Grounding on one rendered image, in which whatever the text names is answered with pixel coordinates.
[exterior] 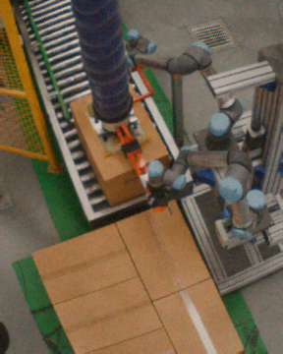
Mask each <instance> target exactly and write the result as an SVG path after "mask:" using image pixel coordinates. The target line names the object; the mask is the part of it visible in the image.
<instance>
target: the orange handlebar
mask: <svg viewBox="0 0 283 354"><path fill-rule="evenodd" d="M136 70H137V72H138V73H139V75H140V77H141V79H142V80H143V82H144V84H145V86H146V87H147V88H148V90H149V93H146V94H144V95H141V96H136V97H134V98H133V101H132V103H135V102H137V101H140V100H142V99H144V98H147V97H149V96H152V95H153V90H152V88H151V87H150V84H149V82H148V80H147V79H146V78H145V76H144V74H143V72H142V71H141V69H140V67H137V68H136ZM122 127H123V129H124V131H125V133H126V135H127V137H129V138H131V135H130V133H129V131H128V128H127V126H126V125H125V123H124V124H123V125H122ZM115 129H116V131H117V133H118V135H119V137H120V139H121V141H122V143H125V142H126V140H125V138H124V136H123V134H122V132H121V130H120V128H119V126H117V127H115ZM136 155H137V157H138V160H135V159H134V157H133V156H132V155H130V156H129V158H130V160H131V162H132V163H133V166H134V168H135V170H136V172H137V173H138V175H139V177H141V176H142V173H141V170H144V172H145V174H147V167H146V164H145V162H144V160H143V158H142V156H141V154H140V153H139V152H137V153H136Z"/></svg>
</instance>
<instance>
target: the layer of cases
mask: <svg viewBox="0 0 283 354"><path fill-rule="evenodd" d="M168 205H169V206H170V208H171V210H172V212H173V215H172V216H171V214H170V212H169V210H168V208H167V207H166V208H165V210H163V211H156V212H154V210H153V208H151V209H148V210H146V211H143V212H141V213H138V214H136V215H133V216H131V217H129V218H127V219H124V220H119V221H117V222H116V224H115V223H112V224H110V225H108V226H105V227H103V228H98V229H96V230H94V231H91V232H89V233H87V234H83V235H81V236H79V237H77V238H72V239H70V240H68V241H65V242H61V243H59V244H57V245H53V246H51V247H49V248H48V247H47V248H44V249H43V250H39V251H36V252H32V253H31V254H32V256H33V259H34V262H35V264H36V267H37V269H38V272H39V274H40V277H41V279H42V282H43V284H44V286H45V289H46V291H47V294H48V296H49V298H50V301H51V303H52V305H53V308H54V310H55V312H56V314H57V316H58V318H59V320H60V322H61V324H62V326H63V328H64V330H65V331H66V333H67V336H68V338H69V340H70V342H71V344H72V346H73V348H74V350H75V352H76V354H241V353H242V352H243V351H244V350H245V349H244V347H243V346H242V343H241V340H240V339H239V338H240V337H239V336H238V334H237V332H236V330H235V328H234V327H233V323H232V322H231V319H230V318H229V315H228V314H227V311H226V310H225V307H224V305H223V302H222V300H221V297H220V296H219V294H218V291H217V290H216V287H215V285H214V284H213V280H212V278H210V273H209V272H208V270H207V269H206V265H205V264H204V262H203V258H202V256H201V254H200V253H199V251H198V247H197V245H196V243H195V242H194V238H193V236H192V235H191V232H190V230H189V228H188V227H187V223H186V221H185V219H184V217H183V216H182V215H181V213H180V211H179V209H178V206H177V202H176V201H175V200H174V201H171V202H169V203H168Z"/></svg>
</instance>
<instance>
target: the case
mask: <svg viewBox="0 0 283 354"><path fill-rule="evenodd" d="M129 85H130V93H131V94H132V97H133V98H134V97H136V96H137V95H136V94H135V92H134V90H133V87H132V85H131V84H130V82H129ZM91 101H92V98H91V94H90V95H88V96H86V97H83V98H80V99H78V100H75V101H72V102H70V107H71V110H72V116H73V119H74V123H75V125H76V128H77V135H78V137H79V139H80V141H81V143H82V145H83V148H84V150H85V154H86V156H87V159H88V161H89V163H90V165H91V167H92V169H93V171H94V174H95V176H96V178H97V179H98V181H99V183H100V185H101V188H102V190H103V194H104V196H105V198H106V201H107V203H108V204H109V205H110V207H115V206H117V205H122V204H125V203H127V202H129V201H131V200H134V199H136V198H139V197H142V196H144V195H146V193H147V191H146V190H145V189H144V187H143V185H142V182H141V181H140V177H139V175H138V173H137V172H136V170H135V168H134V166H133V163H132V162H131V160H130V159H129V160H128V159H126V156H125V155H124V153H123V151H122V150H120V152H117V153H115V154H112V155H110V156H108V157H105V158H104V157H103V155H102V153H101V150H100V148H99V146H98V144H97V141H96V139H95V137H94V135H93V133H92V131H91V130H90V128H89V124H88V122H87V120H86V118H85V116H84V113H86V112H87V105H88V104H89V103H90V102H91ZM133 107H134V108H135V109H136V111H137V113H138V115H139V117H140V119H141V122H142V123H143V124H144V126H145V128H146V130H147V132H148V134H149V136H150V140H149V141H147V142H144V143H142V144H140V146H141V150H142V153H141V157H142V158H143V160H144V162H145V164H146V167H148V165H149V164H150V163H151V162H152V161H154V160H157V161H159V162H160V163H161V165H162V167H164V168H167V169H169V152H168V151H167V150H166V148H165V146H164V144H163V143H162V141H161V140H160V138H159V136H158V134H157V132H156V130H155V127H154V125H153V124H152V122H151V120H150V118H149V117H148V115H147V113H146V111H145V109H144V108H143V106H142V104H141V102H140V101H137V102H135V103H133ZM112 136H113V138H114V140H115V142H116V144H117V145H118V144H119V143H121V139H120V137H119V135H118V134H116V135H113V134H112ZM169 170H170V169H169Z"/></svg>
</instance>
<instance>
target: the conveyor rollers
mask: <svg viewBox="0 0 283 354"><path fill-rule="evenodd" d="M42 1H44V2H42ZM57 1H61V0H46V1H45V0H32V1H29V2H28V4H29V5H30V6H32V5H34V6H32V7H29V8H30V9H31V12H33V11H35V10H37V11H35V12H33V13H32V16H33V17H36V16H38V15H41V14H43V13H46V12H48V11H51V10H54V9H57V8H60V7H62V6H65V5H67V4H70V3H72V2H71V0H64V1H61V2H59V3H57V4H55V5H52V6H49V7H46V8H43V9H40V8H42V7H45V6H47V5H50V4H52V3H55V2H57ZM40 2H41V3H40ZM37 3H39V4H37ZM35 4H37V5H35ZM38 9H40V10H38ZM68 10H71V5H68V6H65V7H62V8H61V9H58V10H56V11H53V12H51V13H48V14H46V15H43V16H41V17H38V18H35V19H34V20H35V23H39V22H42V21H44V20H47V19H49V18H52V17H54V16H57V15H58V14H61V13H63V12H66V11H68ZM27 13H28V11H27V9H25V10H23V11H22V14H23V18H24V21H26V20H29V16H28V15H26V14H27ZM24 15H25V16H24ZM73 16H74V15H73V14H72V12H69V13H66V14H63V15H59V16H57V17H54V18H52V19H50V20H47V21H45V22H42V23H40V24H37V25H36V27H37V29H41V28H43V27H46V26H48V25H51V24H53V23H55V22H58V21H61V20H64V19H67V18H70V17H73ZM74 22H75V17H73V18H71V19H69V20H66V21H63V22H61V23H58V24H57V25H54V26H51V27H48V28H45V29H41V30H39V31H38V33H39V36H41V35H44V34H46V33H49V32H51V31H53V32H52V33H50V34H48V35H45V36H43V37H41V41H42V42H43V41H45V40H48V39H50V38H53V37H55V36H58V35H61V34H64V33H67V32H70V31H73V30H75V25H72V26H69V27H65V28H63V29H59V28H61V27H64V26H66V25H69V24H71V23H74ZM54 30H56V31H54ZM77 36H78V35H77V32H76V31H74V32H72V33H69V34H66V35H64V36H61V37H59V38H57V39H54V40H52V41H49V42H47V43H44V44H42V45H43V47H44V48H45V49H46V48H49V47H51V46H53V45H56V44H58V43H61V42H63V41H66V40H68V39H70V38H73V37H77ZM77 44H79V39H78V38H77V39H75V40H72V41H70V42H67V43H65V44H62V45H60V46H57V47H55V48H52V49H49V50H47V51H45V52H46V55H47V56H50V55H52V54H54V53H57V52H59V51H62V50H64V49H67V48H69V47H71V46H74V45H77ZM78 52H81V48H80V47H79V46H78V47H77V48H74V49H71V50H69V51H66V52H63V53H60V54H57V55H55V56H52V57H50V58H48V59H49V60H48V62H49V63H50V64H51V63H53V62H56V61H59V60H61V59H63V58H66V57H68V56H71V55H74V54H75V53H78ZM80 60H82V59H81V55H79V56H76V57H73V58H71V59H68V60H65V61H62V62H60V63H57V64H55V65H52V66H51V69H52V70H53V72H54V71H55V70H58V69H61V68H63V67H66V66H68V65H70V64H73V63H76V62H78V61H80ZM83 64H84V63H81V64H78V65H75V66H74V67H71V68H68V69H66V70H64V71H61V72H59V73H56V74H53V75H54V77H55V79H56V80H57V79H59V78H62V77H64V76H67V75H70V74H72V73H75V72H77V71H80V70H82V69H83ZM85 77H87V75H86V73H85V71H83V72H80V73H78V74H76V75H74V76H71V77H70V78H67V79H64V80H62V81H60V82H57V85H58V86H59V88H61V87H63V86H66V85H68V84H71V83H73V82H75V81H78V80H81V79H83V78H85ZM87 87H89V85H88V81H84V82H82V83H79V84H76V85H74V86H71V87H68V88H64V89H62V90H60V92H61V94H62V97H63V96H66V95H68V94H71V93H73V92H76V91H78V90H81V89H84V88H87ZM53 90H54V87H53V84H52V85H49V86H48V87H47V91H48V92H51V91H53ZM88 95H90V89H88V90H85V91H82V92H80V93H78V94H75V95H72V96H70V97H68V98H65V99H63V100H64V102H65V104H66V105H68V104H70V102H72V101H75V100H78V99H80V98H83V97H86V96H88ZM59 103H60V102H59V101H58V102H55V103H53V104H52V106H53V109H54V110H56V109H58V108H60V107H61V106H60V104H59ZM63 114H64V113H63V111H60V112H58V113H56V118H57V119H58V120H59V119H61V118H63V117H64V115H63ZM70 120H71V123H72V124H70V125H68V124H67V121H63V122H61V123H60V128H61V129H65V128H67V127H69V126H72V125H74V124H75V123H74V119H73V118H71V119H70ZM63 135H64V138H65V140H68V139H70V138H73V137H75V136H77V128H75V129H73V130H70V131H67V132H66V133H63ZM67 146H68V149H69V150H71V149H74V148H77V147H80V146H82V143H81V141H80V139H76V140H74V141H72V142H69V143H67ZM84 156H86V154H85V150H84V149H83V150H80V151H78V152H75V153H73V154H72V158H73V161H74V160H77V159H79V158H82V157H84ZM75 166H76V170H77V171H78V172H81V171H84V170H85V169H88V168H90V167H91V165H90V163H89V161H88V160H86V161H84V162H82V163H79V164H76V165H75ZM80 177H81V181H82V183H85V182H87V181H89V180H92V179H94V178H96V176H95V174H94V171H92V172H90V173H87V174H86V175H84V176H80ZM100 190H102V188H101V185H100V183H99V182H98V183H95V184H93V185H90V186H87V187H86V188H85V192H86V194H87V195H90V194H92V193H95V192H98V191H100ZM104 202H107V201H106V198H105V196H104V194H103V195H101V196H99V197H96V198H94V199H89V204H90V205H91V206H92V207H94V206H96V205H99V204H102V203H104ZM109 208H111V207H110V206H107V207H104V208H102V209H99V210H97V211H95V212H94V214H98V213H100V212H103V211H105V210H108V209H109Z"/></svg>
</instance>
